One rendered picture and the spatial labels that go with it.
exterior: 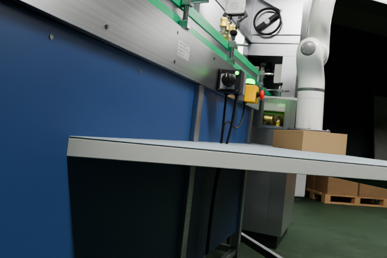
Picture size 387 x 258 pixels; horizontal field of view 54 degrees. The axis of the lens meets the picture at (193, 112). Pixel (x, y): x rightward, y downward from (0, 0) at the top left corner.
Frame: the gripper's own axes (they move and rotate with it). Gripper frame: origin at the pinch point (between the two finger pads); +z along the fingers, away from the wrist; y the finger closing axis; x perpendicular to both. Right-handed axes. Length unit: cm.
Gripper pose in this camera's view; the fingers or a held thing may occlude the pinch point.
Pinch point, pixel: (234, 25)
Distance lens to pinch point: 202.4
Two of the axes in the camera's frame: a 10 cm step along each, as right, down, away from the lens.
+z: -1.1, 9.9, -0.5
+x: 3.6, 0.9, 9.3
